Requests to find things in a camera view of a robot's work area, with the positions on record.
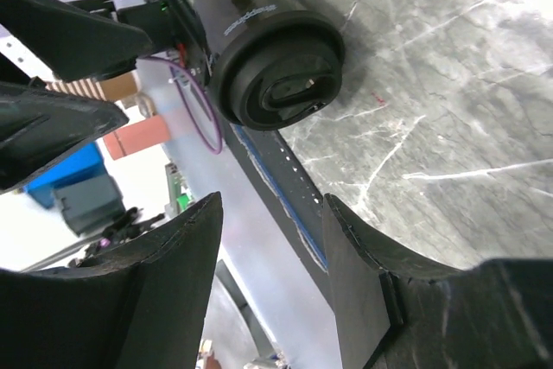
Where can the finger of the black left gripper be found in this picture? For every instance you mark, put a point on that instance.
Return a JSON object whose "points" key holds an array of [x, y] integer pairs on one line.
{"points": [[40, 127], [73, 43]]}

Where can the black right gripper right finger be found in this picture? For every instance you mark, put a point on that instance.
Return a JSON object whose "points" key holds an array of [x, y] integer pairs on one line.
{"points": [[395, 308]]}

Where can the red brown box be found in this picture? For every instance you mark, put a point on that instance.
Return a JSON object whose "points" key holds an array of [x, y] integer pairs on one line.
{"points": [[133, 138]]}

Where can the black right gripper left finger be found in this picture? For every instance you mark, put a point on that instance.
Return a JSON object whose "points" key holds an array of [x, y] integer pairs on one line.
{"points": [[139, 305]]}

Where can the blue plastic bin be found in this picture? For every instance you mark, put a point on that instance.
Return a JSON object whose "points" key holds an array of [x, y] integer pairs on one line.
{"points": [[81, 189]]}

